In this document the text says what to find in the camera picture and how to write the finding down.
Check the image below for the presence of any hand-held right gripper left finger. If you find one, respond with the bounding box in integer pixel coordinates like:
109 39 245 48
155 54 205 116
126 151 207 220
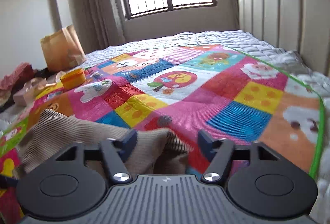
55 129 138 184

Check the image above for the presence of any red crumpled cloth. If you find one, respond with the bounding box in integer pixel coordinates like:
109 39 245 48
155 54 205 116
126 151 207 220
0 62 35 91

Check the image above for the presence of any colourful cartoon play mat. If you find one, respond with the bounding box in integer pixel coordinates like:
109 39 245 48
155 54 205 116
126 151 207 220
0 45 325 224

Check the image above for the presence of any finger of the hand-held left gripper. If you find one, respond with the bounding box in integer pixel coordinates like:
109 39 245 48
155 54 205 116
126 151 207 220
0 175 18 187

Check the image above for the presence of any brown paper bag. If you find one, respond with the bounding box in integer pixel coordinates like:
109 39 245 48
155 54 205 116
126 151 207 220
40 25 87 72

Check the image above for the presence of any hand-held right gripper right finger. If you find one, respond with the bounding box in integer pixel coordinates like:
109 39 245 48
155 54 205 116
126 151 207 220
198 130 278 184

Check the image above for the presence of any beige wrapping paper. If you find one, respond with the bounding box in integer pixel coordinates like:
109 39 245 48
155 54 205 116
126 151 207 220
24 72 67 95

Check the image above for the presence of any beige striped knit garment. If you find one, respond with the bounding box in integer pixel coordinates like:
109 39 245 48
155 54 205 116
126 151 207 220
14 109 197 180

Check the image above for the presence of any orange yellow round container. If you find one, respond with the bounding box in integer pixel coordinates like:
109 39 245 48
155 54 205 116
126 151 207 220
60 68 85 90

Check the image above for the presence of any beige padded headboard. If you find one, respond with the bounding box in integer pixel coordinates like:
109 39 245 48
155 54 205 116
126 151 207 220
238 0 330 80

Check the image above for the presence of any dark cloth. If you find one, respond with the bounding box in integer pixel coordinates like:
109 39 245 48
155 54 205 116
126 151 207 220
33 68 49 79

